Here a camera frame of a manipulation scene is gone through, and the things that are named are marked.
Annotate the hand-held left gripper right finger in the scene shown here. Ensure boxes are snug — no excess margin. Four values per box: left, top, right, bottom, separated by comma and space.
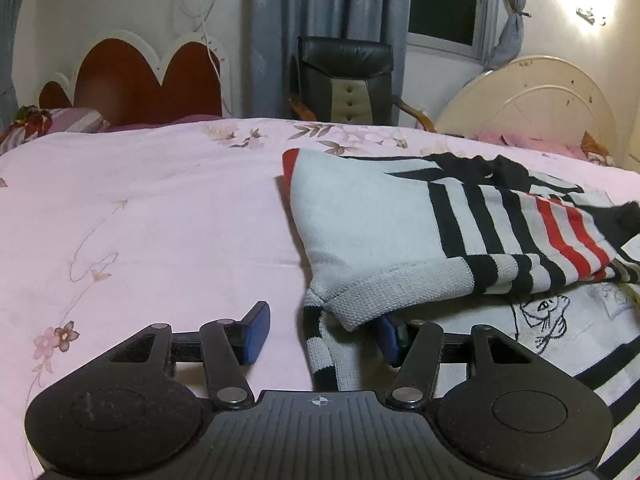
376, 316, 576, 409

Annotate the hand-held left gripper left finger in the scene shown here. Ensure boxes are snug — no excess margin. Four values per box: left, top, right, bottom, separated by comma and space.
65, 301, 271, 409

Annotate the striped knit sweater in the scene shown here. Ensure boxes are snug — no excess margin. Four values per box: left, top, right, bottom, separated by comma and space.
277, 147, 640, 480

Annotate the pink floral bed sheet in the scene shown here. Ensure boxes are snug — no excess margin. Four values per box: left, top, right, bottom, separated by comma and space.
0, 116, 640, 480

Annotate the pink crumpled blanket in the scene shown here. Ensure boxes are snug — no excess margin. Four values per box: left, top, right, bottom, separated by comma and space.
470, 127, 592, 161

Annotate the red heart-shaped headboard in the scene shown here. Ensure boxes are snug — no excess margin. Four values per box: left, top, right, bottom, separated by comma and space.
37, 29, 233, 128

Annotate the orange floral pillow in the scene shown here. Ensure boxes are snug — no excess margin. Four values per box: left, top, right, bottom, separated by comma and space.
580, 130, 617, 167

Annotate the black office chair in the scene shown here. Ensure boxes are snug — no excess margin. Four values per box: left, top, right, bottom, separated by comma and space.
287, 35, 436, 134

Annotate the cream round headboard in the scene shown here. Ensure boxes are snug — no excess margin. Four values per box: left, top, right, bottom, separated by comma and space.
435, 55, 621, 162

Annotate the red floral cloth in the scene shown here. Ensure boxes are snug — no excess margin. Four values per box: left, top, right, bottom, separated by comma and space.
0, 105, 53, 153

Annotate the tied grey-blue curtain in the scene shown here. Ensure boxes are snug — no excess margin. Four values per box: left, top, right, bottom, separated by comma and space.
482, 0, 531, 69

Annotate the wide grey-blue curtain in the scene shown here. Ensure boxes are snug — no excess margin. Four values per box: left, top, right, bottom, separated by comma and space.
250, 0, 412, 126

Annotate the dark window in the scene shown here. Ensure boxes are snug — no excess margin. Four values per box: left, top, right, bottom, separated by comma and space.
405, 0, 499, 61

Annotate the narrow grey-blue curtain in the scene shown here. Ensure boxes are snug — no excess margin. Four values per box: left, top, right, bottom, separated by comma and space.
0, 0, 32, 131

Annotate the white hanging cable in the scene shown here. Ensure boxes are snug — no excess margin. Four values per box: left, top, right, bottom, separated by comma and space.
177, 0, 224, 116

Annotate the wall lamp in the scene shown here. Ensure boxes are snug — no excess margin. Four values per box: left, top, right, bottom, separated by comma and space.
575, 7, 609, 27

